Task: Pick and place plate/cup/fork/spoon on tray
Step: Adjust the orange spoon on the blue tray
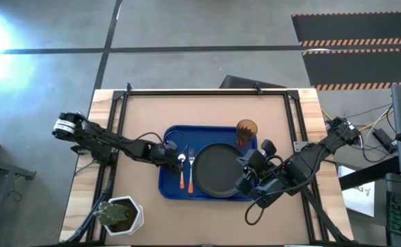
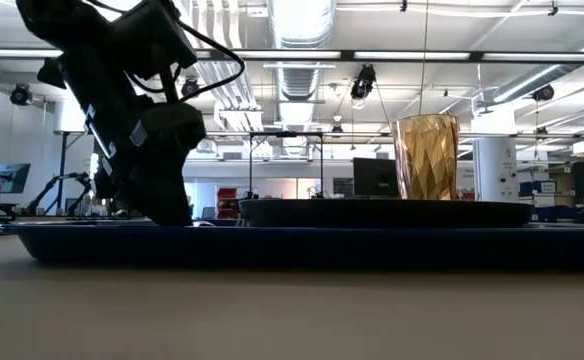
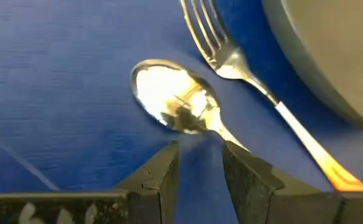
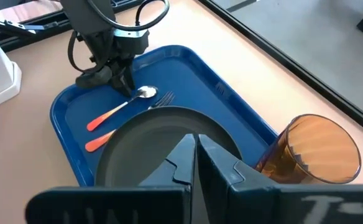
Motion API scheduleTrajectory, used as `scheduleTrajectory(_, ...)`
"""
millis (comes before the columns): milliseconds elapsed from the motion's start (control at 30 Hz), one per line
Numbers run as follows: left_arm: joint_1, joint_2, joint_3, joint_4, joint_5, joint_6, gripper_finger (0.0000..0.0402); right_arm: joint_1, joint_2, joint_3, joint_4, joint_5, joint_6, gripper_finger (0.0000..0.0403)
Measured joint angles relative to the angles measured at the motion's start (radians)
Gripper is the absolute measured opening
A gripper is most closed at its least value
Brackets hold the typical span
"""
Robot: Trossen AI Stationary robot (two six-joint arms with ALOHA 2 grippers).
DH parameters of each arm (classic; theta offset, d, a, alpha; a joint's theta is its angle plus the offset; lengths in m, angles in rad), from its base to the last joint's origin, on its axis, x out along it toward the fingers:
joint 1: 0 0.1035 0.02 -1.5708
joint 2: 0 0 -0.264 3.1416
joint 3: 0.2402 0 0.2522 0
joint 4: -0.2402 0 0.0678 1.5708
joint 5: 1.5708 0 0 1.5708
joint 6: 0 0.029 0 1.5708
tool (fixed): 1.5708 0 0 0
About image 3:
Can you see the dark grey round plate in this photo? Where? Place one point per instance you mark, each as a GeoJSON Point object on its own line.
{"type": "Point", "coordinates": [340, 46]}

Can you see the blue plastic tray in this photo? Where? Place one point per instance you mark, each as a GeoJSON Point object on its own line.
{"type": "Point", "coordinates": [44, 93]}

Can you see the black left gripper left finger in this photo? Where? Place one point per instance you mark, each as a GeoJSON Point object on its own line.
{"type": "Point", "coordinates": [156, 186]}

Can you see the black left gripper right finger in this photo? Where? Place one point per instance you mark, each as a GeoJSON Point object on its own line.
{"type": "Point", "coordinates": [256, 193]}

